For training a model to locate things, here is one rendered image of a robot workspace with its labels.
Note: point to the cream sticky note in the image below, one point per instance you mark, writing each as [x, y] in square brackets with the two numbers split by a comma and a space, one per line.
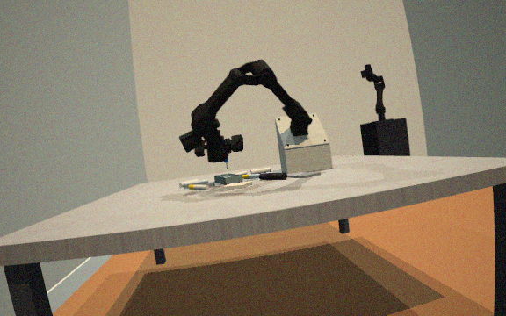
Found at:
[236, 186]

